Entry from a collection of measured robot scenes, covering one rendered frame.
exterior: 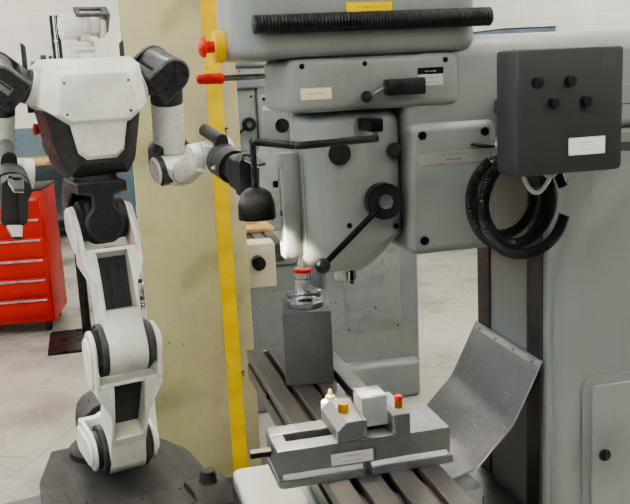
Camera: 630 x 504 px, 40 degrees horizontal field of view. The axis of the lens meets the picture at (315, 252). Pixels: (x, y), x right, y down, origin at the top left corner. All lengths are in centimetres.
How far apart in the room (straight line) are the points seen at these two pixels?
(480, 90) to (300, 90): 36
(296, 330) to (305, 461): 53
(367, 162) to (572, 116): 40
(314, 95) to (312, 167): 14
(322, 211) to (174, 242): 185
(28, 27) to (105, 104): 843
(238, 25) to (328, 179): 33
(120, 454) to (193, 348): 112
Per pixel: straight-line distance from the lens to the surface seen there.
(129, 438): 253
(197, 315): 357
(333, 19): 159
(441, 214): 173
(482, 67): 176
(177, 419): 369
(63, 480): 274
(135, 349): 235
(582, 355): 187
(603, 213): 182
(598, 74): 157
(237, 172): 215
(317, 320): 215
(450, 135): 172
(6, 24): 1075
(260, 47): 160
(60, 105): 229
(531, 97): 151
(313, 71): 163
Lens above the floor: 171
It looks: 12 degrees down
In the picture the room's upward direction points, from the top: 3 degrees counter-clockwise
